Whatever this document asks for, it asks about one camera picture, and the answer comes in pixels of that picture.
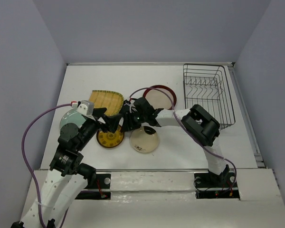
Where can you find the red rimmed beige plate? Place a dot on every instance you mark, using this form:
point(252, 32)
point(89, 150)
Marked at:
point(161, 97)

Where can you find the black wire dish rack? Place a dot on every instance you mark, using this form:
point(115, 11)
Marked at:
point(207, 85)

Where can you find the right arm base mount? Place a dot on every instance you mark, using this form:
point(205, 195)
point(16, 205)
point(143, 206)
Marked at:
point(205, 189)

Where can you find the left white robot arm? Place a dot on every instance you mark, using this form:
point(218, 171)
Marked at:
point(67, 175)

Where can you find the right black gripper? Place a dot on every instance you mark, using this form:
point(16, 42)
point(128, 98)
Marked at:
point(128, 125)

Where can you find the light green round plate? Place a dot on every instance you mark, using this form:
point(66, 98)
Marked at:
point(72, 116)

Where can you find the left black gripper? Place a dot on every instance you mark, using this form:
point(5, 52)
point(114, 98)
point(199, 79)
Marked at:
point(112, 122)

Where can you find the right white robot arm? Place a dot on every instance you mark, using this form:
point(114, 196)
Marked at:
point(196, 122)

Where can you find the amber patterned small plate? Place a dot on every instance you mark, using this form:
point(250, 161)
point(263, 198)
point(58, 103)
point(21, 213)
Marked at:
point(110, 140)

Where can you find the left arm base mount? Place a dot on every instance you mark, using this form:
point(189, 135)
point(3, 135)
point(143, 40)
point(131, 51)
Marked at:
point(98, 190)

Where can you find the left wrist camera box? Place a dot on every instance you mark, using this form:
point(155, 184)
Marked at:
point(85, 108)

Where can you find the cream plate black brushstroke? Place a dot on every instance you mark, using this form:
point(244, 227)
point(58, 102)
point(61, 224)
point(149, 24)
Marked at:
point(145, 139)

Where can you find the yellow bamboo woven plate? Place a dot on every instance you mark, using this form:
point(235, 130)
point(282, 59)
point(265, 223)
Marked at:
point(111, 100)

